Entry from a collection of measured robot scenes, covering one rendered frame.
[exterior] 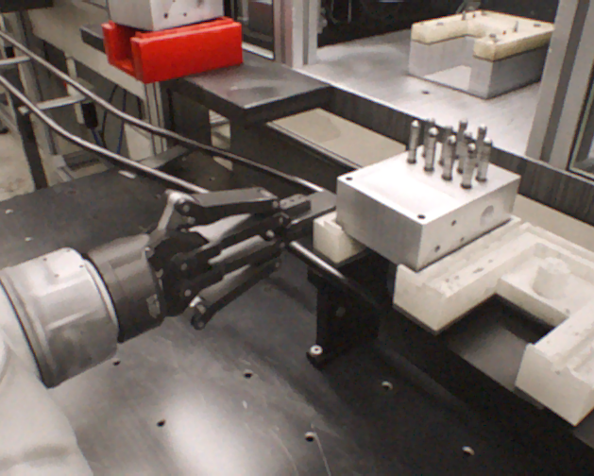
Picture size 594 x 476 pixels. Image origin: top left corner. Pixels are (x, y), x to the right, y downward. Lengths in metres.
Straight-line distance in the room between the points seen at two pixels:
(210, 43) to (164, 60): 0.07
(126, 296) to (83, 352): 0.05
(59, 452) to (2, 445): 0.03
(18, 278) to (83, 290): 0.04
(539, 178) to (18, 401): 0.50
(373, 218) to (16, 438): 0.31
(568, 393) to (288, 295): 0.43
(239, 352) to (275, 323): 0.06
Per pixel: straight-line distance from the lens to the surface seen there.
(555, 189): 0.60
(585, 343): 0.43
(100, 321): 0.41
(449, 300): 0.45
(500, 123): 0.68
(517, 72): 0.79
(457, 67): 0.86
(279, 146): 1.22
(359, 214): 0.48
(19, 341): 0.40
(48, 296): 0.40
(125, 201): 1.00
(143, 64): 0.79
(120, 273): 0.42
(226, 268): 0.48
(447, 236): 0.46
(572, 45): 0.57
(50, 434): 0.26
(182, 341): 0.70
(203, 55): 0.83
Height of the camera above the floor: 1.15
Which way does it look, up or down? 33 degrees down
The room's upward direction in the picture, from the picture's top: straight up
